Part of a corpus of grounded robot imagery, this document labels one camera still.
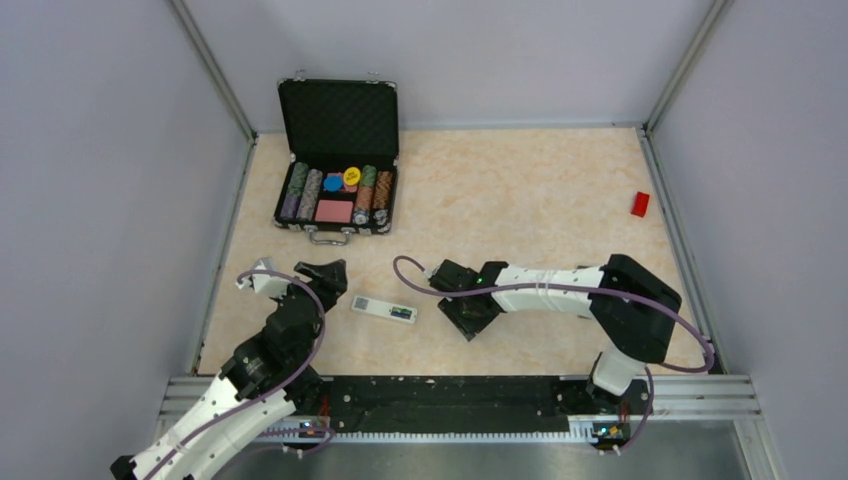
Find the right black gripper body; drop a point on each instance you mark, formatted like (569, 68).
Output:
(468, 321)

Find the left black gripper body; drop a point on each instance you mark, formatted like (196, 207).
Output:
(295, 286)

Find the white remote control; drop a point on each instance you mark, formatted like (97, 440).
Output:
(380, 308)

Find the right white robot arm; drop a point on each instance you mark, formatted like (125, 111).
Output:
(618, 295)

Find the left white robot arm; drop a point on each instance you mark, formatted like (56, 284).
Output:
(268, 377)

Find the pink playing card deck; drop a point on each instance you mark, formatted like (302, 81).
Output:
(334, 211)

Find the blue round chip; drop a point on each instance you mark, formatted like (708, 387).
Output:
(333, 182)

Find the yellow round chip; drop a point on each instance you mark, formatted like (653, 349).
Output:
(352, 176)

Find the black poker chip case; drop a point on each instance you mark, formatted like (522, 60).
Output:
(332, 125)

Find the red building brick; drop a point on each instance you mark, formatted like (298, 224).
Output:
(640, 204)

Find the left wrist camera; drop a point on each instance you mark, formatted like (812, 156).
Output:
(261, 283)

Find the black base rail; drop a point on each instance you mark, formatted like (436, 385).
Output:
(506, 409)

